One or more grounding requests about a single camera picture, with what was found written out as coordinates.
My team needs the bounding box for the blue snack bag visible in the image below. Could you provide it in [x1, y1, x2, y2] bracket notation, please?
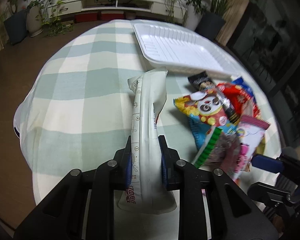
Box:
[231, 77, 255, 98]

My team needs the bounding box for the red snack bag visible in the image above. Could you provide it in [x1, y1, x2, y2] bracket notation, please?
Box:
[217, 82, 261, 118]

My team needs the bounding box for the small vine plant right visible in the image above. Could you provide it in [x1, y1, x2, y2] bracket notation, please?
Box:
[164, 0, 187, 26]

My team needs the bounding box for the green-edged clear nut bag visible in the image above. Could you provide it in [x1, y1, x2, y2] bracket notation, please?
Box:
[191, 126, 240, 168]

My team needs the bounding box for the white snack packet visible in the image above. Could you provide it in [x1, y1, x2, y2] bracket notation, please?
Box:
[119, 67, 177, 215]

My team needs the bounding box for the panda chips bag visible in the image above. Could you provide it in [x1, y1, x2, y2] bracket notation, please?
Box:
[173, 91, 236, 149]

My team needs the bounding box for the white TV cabinet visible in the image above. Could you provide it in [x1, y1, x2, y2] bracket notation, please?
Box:
[52, 0, 188, 25]

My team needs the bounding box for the green checkered tablecloth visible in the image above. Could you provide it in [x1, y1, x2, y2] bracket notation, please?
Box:
[13, 19, 283, 240]

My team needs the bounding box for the dark potted plant left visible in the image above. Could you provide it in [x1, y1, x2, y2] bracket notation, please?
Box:
[0, 0, 27, 45]

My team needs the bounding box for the white plastic tray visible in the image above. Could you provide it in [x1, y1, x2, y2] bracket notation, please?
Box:
[133, 23, 238, 80]

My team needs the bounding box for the large dark potted plant right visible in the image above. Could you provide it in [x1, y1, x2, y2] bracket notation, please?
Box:
[186, 0, 232, 41]

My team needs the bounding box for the white potted plant left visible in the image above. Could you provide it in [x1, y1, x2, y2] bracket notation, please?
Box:
[26, 0, 73, 37]

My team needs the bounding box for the black snack bag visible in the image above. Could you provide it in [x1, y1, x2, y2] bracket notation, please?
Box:
[187, 71, 239, 125]

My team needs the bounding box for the pink snack packet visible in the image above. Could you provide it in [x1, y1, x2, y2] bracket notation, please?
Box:
[220, 115, 270, 181]

